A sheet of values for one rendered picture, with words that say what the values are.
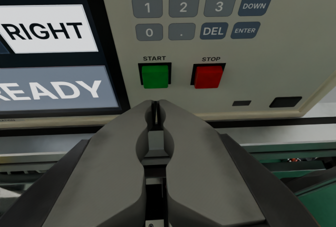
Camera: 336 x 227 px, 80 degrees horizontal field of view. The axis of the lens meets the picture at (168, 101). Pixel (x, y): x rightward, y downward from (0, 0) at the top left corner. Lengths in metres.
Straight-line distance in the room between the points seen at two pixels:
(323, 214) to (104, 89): 0.60
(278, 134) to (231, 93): 0.07
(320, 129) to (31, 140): 0.28
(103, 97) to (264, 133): 0.15
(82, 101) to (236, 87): 0.13
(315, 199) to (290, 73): 0.51
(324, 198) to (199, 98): 0.54
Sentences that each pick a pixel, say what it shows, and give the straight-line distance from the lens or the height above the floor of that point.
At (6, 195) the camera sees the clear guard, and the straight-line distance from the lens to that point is 0.28.
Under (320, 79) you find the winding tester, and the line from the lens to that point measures 0.20.
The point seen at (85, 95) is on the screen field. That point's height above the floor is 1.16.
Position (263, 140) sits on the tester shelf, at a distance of 0.21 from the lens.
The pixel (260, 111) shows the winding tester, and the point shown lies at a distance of 0.22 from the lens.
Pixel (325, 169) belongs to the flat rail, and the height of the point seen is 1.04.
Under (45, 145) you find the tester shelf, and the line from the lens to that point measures 0.22.
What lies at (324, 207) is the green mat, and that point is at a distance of 0.67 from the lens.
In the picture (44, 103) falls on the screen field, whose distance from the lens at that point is 0.19.
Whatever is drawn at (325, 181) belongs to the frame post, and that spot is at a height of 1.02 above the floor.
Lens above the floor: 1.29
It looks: 54 degrees down
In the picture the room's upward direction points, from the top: 1 degrees clockwise
